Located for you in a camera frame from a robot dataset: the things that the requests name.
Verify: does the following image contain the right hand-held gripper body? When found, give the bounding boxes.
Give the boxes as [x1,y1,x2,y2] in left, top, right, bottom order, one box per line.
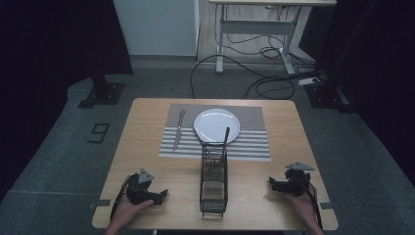
[283,162,316,197]

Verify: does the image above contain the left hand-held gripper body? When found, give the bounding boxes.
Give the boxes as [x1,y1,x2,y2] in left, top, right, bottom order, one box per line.
[125,167,157,207]

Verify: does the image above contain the person's left hand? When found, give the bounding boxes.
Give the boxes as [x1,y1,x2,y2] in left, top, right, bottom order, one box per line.
[110,195,155,230]

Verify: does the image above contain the person's right hand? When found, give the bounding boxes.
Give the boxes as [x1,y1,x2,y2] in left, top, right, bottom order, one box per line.
[283,190,319,227]

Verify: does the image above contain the wooden table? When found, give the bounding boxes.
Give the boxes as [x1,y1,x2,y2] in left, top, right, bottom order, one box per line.
[91,97,340,232]

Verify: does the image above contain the grey tape strip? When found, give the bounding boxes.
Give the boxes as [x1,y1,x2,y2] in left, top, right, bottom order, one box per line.
[88,199,112,211]
[319,202,342,211]

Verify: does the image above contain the grey striped placemat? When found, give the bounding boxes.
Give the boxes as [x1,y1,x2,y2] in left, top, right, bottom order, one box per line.
[158,103,272,163]

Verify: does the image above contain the silver table knife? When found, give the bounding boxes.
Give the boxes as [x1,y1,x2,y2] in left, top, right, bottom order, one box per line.
[172,109,187,153]

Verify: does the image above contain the white round plate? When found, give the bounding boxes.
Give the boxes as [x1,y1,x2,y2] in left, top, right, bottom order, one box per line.
[193,108,242,145]

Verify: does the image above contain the black stand base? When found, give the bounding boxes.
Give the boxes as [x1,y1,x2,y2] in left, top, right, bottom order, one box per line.
[76,73,127,110]
[304,81,357,115]

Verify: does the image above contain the white power strip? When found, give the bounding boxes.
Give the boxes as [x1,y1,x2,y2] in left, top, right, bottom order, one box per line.
[297,76,320,87]

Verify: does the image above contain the dark curtain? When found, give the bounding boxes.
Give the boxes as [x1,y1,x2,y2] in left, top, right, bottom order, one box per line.
[298,0,415,187]
[0,0,134,197]

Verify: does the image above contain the white metal-legged desk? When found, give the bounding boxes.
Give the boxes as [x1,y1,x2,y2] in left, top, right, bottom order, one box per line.
[208,0,338,76]

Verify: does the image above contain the white cabinet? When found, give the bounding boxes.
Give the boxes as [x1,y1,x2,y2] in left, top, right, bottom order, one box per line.
[112,0,201,58]

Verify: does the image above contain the left hand-held gripper cable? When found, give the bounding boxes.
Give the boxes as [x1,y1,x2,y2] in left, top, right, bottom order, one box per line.
[110,173,137,220]

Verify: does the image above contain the hand-held gripper cable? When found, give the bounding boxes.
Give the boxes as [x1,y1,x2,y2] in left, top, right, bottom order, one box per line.
[110,173,137,220]
[304,182,324,230]

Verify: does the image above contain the right hand-held gripper cable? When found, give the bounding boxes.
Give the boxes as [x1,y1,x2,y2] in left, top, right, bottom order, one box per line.
[304,182,324,230]

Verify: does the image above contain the black wire cutlery rack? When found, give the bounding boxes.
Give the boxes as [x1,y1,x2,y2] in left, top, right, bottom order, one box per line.
[199,140,229,219]

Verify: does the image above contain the dark-handled utensil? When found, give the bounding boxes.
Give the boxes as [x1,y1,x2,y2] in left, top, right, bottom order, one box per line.
[220,126,231,168]

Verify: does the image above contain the looped black floor cable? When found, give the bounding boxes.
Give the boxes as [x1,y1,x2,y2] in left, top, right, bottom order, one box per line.
[242,75,297,101]

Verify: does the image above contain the tangle of black cables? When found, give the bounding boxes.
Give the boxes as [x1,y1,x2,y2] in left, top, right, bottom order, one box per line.
[213,4,317,67]

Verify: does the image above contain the long black floor cable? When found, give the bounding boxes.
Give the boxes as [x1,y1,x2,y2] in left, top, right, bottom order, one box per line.
[189,54,273,100]

